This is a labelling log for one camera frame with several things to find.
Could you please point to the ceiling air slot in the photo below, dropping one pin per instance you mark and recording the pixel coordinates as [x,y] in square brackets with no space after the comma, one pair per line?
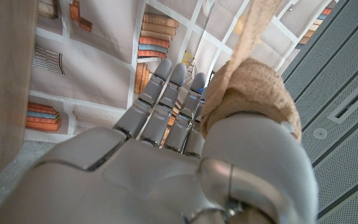
[350,109]

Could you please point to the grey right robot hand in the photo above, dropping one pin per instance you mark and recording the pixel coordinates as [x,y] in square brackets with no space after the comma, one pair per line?
[154,180]

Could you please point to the tan adhesive wrap roll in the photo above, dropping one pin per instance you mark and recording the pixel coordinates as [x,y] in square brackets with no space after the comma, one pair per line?
[253,84]

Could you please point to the printed bookshelf backdrop cloth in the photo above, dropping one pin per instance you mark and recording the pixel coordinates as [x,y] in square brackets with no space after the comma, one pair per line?
[89,77]

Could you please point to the round ceiling sensor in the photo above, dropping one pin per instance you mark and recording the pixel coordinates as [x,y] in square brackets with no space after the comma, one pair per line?
[320,133]

